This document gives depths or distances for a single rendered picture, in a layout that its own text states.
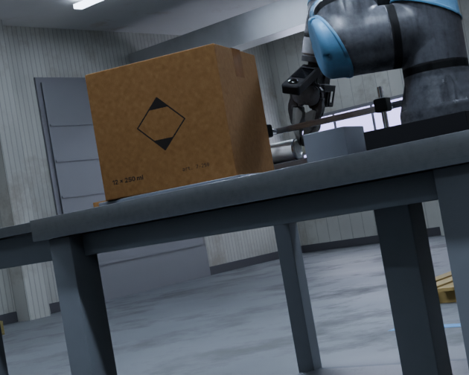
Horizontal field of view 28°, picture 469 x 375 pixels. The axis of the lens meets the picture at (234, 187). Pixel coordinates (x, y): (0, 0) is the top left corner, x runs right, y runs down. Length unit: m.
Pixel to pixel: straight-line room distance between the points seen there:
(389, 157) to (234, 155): 0.66
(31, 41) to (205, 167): 10.15
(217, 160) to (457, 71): 0.51
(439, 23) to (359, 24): 0.14
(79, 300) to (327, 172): 0.61
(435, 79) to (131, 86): 0.64
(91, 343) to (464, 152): 0.83
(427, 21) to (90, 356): 0.84
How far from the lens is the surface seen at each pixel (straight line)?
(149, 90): 1.93
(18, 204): 11.03
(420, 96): 1.65
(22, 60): 11.80
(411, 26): 1.66
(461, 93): 1.65
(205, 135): 1.87
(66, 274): 1.73
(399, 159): 1.23
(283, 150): 2.23
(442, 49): 1.66
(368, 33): 1.65
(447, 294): 6.12
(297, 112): 2.23
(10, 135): 11.12
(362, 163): 1.26
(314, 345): 3.20
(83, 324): 1.72
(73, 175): 11.84
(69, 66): 12.24
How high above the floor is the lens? 0.77
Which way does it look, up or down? 2 degrees up
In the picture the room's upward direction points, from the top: 10 degrees counter-clockwise
